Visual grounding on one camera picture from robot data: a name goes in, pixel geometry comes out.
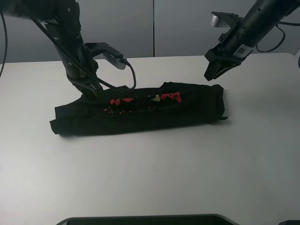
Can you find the right black cable bundle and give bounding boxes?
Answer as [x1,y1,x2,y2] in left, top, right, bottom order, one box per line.
[255,21,300,68]

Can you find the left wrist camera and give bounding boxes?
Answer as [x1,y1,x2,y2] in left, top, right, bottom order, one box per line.
[85,42,128,70]

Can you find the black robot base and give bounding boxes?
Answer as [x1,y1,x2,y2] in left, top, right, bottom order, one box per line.
[58,214,236,225]

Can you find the dark object bottom right corner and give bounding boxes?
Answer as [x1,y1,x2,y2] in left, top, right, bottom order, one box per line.
[278,220,300,225]

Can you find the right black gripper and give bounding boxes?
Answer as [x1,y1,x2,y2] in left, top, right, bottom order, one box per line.
[204,32,253,81]

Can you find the black printed t-shirt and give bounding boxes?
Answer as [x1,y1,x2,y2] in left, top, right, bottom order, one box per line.
[50,82,225,136]

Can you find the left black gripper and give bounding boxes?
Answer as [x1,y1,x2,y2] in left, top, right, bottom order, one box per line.
[63,44,104,100]

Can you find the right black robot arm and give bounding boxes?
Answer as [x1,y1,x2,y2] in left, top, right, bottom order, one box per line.
[204,0,300,81]

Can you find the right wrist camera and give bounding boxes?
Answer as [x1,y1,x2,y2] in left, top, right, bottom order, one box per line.
[211,11,241,28]

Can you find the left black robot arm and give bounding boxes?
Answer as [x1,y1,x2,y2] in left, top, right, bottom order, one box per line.
[0,0,102,100]

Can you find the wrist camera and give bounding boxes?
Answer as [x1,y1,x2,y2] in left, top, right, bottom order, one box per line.
[211,11,241,28]
[85,42,128,70]

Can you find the left black camera cable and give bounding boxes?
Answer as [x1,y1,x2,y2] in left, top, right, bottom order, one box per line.
[30,18,136,91]

